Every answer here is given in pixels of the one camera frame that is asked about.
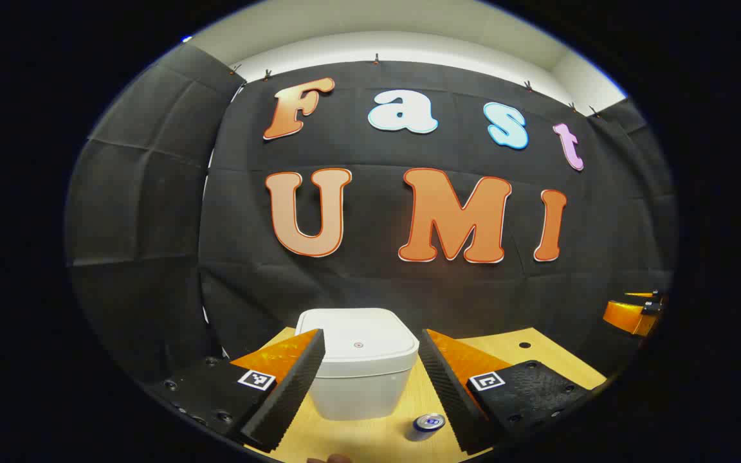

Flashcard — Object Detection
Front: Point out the silver blue pop can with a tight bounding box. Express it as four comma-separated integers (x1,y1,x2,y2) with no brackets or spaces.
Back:
405,412,446,442

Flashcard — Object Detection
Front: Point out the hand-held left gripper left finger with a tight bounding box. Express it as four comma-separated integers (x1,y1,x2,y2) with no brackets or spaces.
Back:
144,328,327,453

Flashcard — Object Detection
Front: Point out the wooden desktop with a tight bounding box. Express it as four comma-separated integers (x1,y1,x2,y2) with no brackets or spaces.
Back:
229,326,608,463

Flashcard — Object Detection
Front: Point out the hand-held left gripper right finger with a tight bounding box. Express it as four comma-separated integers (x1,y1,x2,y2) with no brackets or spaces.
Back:
419,328,593,456

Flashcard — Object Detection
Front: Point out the black side partition panel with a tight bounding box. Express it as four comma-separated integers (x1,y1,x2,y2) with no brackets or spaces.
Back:
65,42,246,386

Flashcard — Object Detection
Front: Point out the black backdrop cloth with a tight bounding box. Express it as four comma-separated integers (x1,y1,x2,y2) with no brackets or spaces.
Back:
198,60,677,380

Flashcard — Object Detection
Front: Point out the white desktop garbage bin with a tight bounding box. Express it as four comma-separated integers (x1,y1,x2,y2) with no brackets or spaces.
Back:
295,307,420,422

